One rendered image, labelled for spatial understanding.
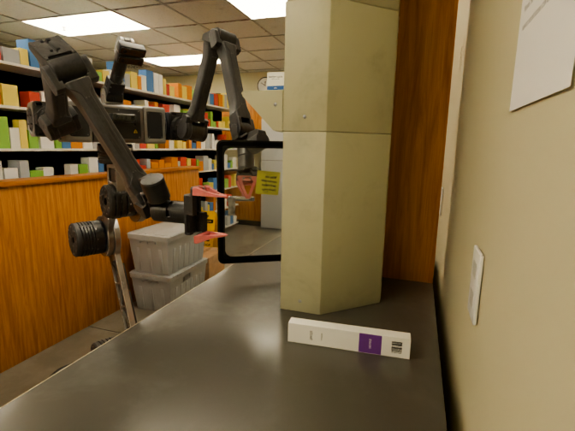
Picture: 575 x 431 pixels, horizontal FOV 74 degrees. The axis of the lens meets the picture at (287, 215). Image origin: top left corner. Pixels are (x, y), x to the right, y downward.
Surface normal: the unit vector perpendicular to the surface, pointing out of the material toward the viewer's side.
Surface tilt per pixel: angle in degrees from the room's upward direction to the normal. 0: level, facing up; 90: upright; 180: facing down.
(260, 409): 0
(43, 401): 0
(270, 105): 90
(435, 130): 90
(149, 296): 95
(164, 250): 95
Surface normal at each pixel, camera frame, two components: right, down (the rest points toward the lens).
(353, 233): 0.44, 0.17
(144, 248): -0.32, 0.25
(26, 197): 0.95, 0.07
